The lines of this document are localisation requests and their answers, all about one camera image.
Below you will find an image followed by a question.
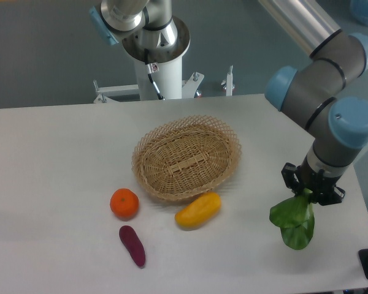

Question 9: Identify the blue plastic bag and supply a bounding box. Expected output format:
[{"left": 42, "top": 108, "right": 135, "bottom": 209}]
[{"left": 350, "top": 0, "right": 368, "bottom": 26}]

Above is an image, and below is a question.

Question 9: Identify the black cable on pedestal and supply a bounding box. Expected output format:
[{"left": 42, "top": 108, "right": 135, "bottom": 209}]
[{"left": 144, "top": 48, "right": 165, "bottom": 101}]

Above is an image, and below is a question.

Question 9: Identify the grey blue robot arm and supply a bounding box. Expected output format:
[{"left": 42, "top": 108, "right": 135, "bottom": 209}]
[{"left": 89, "top": 1, "right": 368, "bottom": 206}]

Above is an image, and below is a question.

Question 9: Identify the orange tangerine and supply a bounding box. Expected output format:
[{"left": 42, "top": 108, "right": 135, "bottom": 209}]
[{"left": 110, "top": 188, "right": 139, "bottom": 219}]

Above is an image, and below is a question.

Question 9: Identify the purple sweet potato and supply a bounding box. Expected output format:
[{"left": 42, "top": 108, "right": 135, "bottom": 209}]
[{"left": 118, "top": 225, "right": 146, "bottom": 268}]

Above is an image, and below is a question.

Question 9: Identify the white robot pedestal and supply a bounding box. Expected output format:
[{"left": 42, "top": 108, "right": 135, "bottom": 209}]
[{"left": 122, "top": 16, "right": 190, "bottom": 99}]

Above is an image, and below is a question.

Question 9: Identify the woven wicker basket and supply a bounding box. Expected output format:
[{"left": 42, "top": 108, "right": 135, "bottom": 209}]
[{"left": 132, "top": 115, "right": 242, "bottom": 202}]

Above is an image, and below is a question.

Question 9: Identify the green bok choy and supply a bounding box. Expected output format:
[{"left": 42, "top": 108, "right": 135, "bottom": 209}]
[{"left": 269, "top": 189, "right": 315, "bottom": 251}]

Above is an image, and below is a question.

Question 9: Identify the yellow mango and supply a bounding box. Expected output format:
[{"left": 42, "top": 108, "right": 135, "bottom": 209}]
[{"left": 175, "top": 192, "right": 221, "bottom": 229}]

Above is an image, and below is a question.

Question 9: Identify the white base leg frame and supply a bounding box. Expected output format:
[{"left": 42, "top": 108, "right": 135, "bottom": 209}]
[{"left": 92, "top": 65, "right": 236, "bottom": 104}]

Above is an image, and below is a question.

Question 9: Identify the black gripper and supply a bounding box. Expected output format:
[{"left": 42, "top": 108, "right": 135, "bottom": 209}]
[{"left": 281, "top": 162, "right": 345, "bottom": 206}]

